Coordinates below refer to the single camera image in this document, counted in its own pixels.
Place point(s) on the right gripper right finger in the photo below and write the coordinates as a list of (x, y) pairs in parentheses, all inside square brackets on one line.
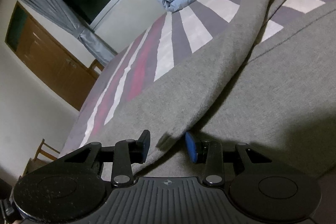
[(209, 153)]

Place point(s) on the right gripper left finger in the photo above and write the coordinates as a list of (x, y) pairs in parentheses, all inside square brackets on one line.
[(126, 153)]

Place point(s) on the grey pants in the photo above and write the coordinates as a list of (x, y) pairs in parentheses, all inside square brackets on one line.
[(277, 95)]

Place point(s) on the brown wooden door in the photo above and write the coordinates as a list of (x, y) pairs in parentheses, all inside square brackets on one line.
[(51, 62)]

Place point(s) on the wooden chair by curtain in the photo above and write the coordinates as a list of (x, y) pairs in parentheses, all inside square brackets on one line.
[(95, 69)]

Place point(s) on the striped bed sheet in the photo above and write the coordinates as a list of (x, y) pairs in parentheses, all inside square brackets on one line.
[(171, 39)]

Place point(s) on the left grey curtain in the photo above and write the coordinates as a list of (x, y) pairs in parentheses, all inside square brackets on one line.
[(60, 14)]

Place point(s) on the wooden chair by wall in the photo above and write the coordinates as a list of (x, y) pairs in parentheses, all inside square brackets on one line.
[(44, 154)]

